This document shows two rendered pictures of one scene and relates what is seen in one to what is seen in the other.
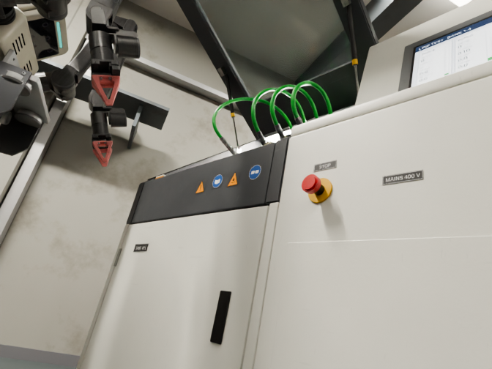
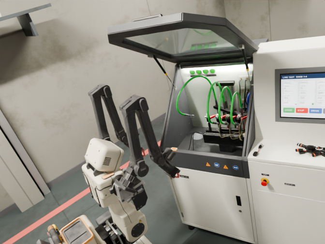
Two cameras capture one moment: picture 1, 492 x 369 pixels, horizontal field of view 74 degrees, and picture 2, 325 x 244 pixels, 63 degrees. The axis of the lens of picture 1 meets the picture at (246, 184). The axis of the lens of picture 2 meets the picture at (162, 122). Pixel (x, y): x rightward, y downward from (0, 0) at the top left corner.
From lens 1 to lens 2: 1.81 m
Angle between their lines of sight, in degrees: 52
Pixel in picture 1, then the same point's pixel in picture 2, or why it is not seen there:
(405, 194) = (290, 188)
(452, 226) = (301, 196)
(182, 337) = (225, 202)
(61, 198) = (22, 99)
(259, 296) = (250, 198)
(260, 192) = (240, 174)
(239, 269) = (241, 191)
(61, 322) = (81, 147)
